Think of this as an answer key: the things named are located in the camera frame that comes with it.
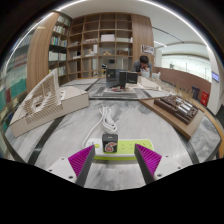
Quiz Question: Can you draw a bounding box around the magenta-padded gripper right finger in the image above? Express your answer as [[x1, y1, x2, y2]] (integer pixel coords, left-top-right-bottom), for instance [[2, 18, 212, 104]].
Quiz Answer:
[[133, 143, 183, 185]]

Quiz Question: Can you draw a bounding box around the small black charger block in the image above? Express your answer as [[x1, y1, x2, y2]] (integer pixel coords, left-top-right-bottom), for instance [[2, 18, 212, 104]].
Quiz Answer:
[[101, 133, 119, 154]]

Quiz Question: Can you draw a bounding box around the bookshelf with colourful books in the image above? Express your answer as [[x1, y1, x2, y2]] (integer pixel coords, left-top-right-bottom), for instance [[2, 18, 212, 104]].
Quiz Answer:
[[0, 33, 34, 134]]

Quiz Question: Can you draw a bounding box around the dark bin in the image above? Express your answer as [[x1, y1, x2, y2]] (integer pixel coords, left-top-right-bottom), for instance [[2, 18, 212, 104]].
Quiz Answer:
[[191, 86, 200, 101]]

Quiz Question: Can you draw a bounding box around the wooden shelf unit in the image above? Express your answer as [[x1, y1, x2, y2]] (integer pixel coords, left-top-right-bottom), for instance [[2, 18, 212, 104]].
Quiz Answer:
[[26, 12, 155, 93]]

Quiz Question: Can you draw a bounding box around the wall poster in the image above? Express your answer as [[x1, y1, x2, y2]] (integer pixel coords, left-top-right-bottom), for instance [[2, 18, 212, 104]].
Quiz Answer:
[[141, 44, 155, 56]]

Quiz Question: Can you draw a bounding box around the small white paper model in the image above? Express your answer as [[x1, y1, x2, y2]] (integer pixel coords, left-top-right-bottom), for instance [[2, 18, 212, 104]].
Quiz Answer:
[[136, 71, 164, 92]]

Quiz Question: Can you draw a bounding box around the white architectural model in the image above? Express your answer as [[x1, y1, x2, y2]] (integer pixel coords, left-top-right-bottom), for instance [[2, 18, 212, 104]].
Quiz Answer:
[[9, 68, 90, 138]]

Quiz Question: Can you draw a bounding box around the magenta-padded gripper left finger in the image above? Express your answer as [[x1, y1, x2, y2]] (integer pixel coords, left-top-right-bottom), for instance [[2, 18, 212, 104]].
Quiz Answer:
[[45, 144, 96, 188]]

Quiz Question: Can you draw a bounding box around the curved wooden slatted bench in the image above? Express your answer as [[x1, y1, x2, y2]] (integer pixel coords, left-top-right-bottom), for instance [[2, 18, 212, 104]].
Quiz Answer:
[[199, 99, 224, 159]]

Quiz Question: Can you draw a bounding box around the white and green power strip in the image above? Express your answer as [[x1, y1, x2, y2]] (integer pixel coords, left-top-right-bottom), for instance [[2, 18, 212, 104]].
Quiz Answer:
[[85, 137, 155, 162]]

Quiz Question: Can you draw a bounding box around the coiled white power cable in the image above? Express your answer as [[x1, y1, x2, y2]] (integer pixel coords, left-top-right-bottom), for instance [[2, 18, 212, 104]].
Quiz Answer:
[[81, 105, 118, 149]]

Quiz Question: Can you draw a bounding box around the brown architectural model on board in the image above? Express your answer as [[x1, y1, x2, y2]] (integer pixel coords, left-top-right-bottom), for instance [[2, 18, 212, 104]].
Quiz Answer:
[[139, 94, 205, 140]]

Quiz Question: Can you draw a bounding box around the person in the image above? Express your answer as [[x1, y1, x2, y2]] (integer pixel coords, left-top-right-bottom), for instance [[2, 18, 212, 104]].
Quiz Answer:
[[130, 55, 154, 79]]

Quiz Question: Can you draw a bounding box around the red bin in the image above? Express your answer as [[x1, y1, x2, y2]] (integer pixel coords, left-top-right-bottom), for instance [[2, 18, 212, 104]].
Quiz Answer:
[[200, 90, 210, 107]]

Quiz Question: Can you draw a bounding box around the blue wall screen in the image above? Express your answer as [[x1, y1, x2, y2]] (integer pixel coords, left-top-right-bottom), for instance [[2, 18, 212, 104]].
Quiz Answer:
[[211, 70, 220, 83]]

